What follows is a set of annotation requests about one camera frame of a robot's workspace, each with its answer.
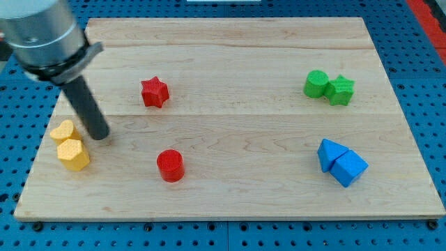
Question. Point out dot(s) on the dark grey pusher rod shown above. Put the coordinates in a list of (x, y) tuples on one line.
[(82, 101)]

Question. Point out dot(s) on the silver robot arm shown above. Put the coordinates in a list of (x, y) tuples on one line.
[(51, 47)]

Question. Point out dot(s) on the red star block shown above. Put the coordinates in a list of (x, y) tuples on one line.
[(154, 92)]

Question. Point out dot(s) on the green star block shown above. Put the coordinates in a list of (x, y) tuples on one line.
[(339, 91)]

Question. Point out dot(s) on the yellow heart block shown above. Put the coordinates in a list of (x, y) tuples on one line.
[(66, 130)]

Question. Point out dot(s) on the yellow hexagon block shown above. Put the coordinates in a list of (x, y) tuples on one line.
[(73, 154)]

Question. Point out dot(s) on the red cylinder block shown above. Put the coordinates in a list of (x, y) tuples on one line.
[(170, 165)]

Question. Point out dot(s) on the wooden board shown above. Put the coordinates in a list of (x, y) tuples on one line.
[(238, 115)]

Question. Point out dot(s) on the green cylinder block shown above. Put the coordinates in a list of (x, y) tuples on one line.
[(315, 84)]

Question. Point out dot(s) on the blue triangle block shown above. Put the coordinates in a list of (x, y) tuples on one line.
[(328, 152)]

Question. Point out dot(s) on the blue cube block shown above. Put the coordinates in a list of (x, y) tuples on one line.
[(348, 168)]

